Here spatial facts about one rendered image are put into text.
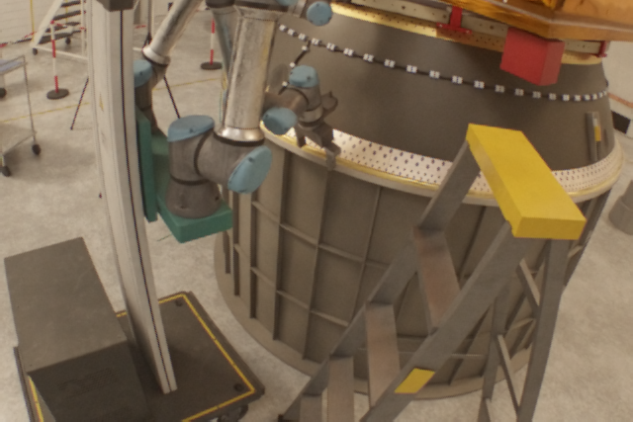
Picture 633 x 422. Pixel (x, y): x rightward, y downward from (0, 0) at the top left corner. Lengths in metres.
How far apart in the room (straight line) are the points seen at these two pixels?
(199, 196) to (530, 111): 1.17
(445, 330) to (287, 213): 1.09
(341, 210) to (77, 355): 1.07
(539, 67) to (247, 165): 0.86
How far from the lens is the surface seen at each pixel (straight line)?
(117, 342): 1.43
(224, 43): 1.15
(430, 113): 1.62
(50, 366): 1.43
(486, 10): 1.44
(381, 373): 1.28
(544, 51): 1.38
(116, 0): 1.07
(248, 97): 0.99
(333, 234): 1.83
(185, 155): 1.10
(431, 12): 1.65
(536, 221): 0.86
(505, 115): 1.69
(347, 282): 1.93
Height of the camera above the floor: 1.93
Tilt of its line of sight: 28 degrees down
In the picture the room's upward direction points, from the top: 7 degrees clockwise
